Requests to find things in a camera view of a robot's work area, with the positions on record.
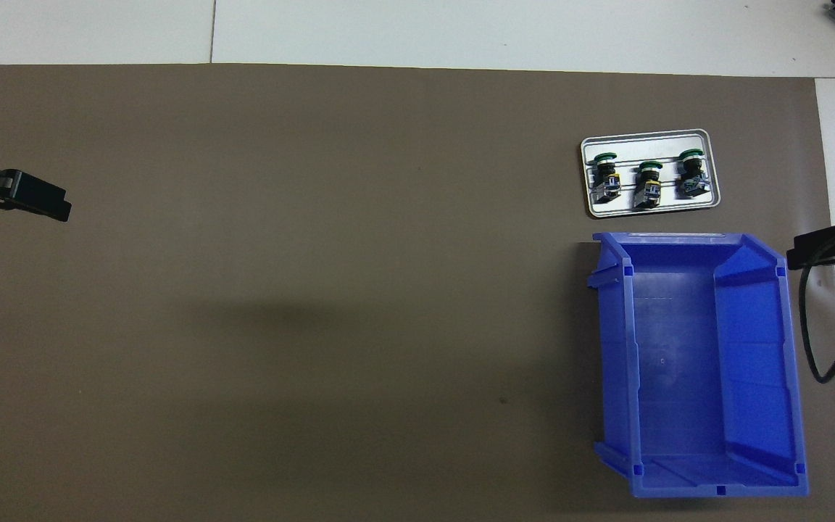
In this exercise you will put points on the blue plastic storage bin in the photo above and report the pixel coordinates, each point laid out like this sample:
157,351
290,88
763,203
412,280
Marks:
678,377

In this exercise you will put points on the silver metal tray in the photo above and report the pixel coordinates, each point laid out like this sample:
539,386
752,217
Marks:
646,143

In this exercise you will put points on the green push button switch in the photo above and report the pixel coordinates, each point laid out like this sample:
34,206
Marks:
649,180
691,168
608,172

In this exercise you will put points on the brown table mat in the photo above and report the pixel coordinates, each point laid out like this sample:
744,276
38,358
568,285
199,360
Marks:
316,217

